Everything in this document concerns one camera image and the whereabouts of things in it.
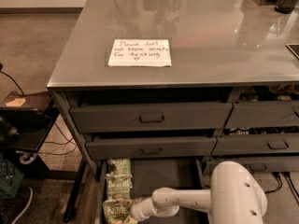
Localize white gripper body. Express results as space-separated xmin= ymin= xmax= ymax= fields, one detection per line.
xmin=130 ymin=197 xmax=179 ymax=222

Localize green chip bag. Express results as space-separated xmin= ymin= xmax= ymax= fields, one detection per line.
xmin=106 ymin=174 xmax=132 ymax=200
xmin=103 ymin=199 xmax=138 ymax=224
xmin=107 ymin=159 xmax=131 ymax=175

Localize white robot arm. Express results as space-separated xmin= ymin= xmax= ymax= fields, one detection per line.
xmin=130 ymin=161 xmax=267 ymax=224

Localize open bottom left drawer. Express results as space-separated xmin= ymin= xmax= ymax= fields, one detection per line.
xmin=93 ymin=158 xmax=215 ymax=224

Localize middle right grey drawer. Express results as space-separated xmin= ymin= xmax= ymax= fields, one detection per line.
xmin=212 ymin=133 xmax=299 ymax=156

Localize grey drawer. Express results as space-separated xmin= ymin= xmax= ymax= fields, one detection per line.
xmin=86 ymin=136 xmax=216 ymax=160
xmin=212 ymin=133 xmax=299 ymax=156
xmin=70 ymin=103 xmax=232 ymax=133
xmin=204 ymin=156 xmax=299 ymax=174
xmin=225 ymin=101 xmax=299 ymax=129

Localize middle left grey drawer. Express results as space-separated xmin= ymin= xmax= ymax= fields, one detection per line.
xmin=86 ymin=136 xmax=216 ymax=160

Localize bottom right grey drawer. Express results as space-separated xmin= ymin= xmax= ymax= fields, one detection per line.
xmin=204 ymin=156 xmax=299 ymax=174

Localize top left grey drawer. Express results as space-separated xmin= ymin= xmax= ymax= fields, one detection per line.
xmin=70 ymin=103 xmax=232 ymax=133

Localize top right grey drawer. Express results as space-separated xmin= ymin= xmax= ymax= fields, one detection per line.
xmin=225 ymin=101 xmax=299 ymax=129

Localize grey metal drawer cabinet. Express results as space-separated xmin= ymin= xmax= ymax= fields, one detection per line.
xmin=46 ymin=0 xmax=299 ymax=224

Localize dark tablet on counter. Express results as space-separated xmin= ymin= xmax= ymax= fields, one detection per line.
xmin=286 ymin=44 xmax=299 ymax=60

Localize green plastic crate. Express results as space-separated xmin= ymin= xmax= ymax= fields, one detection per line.
xmin=0 ymin=153 xmax=24 ymax=199

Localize handwritten white paper note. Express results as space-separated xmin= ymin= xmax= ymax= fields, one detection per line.
xmin=107 ymin=39 xmax=172 ymax=67

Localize black side cart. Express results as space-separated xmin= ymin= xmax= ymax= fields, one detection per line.
xmin=0 ymin=91 xmax=59 ymax=178

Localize snack bags in right drawers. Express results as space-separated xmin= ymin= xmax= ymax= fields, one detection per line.
xmin=225 ymin=85 xmax=299 ymax=134

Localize black power cable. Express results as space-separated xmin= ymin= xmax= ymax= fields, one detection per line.
xmin=264 ymin=171 xmax=299 ymax=203

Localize white floor cable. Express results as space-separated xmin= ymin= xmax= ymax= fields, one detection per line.
xmin=10 ymin=186 xmax=34 ymax=224

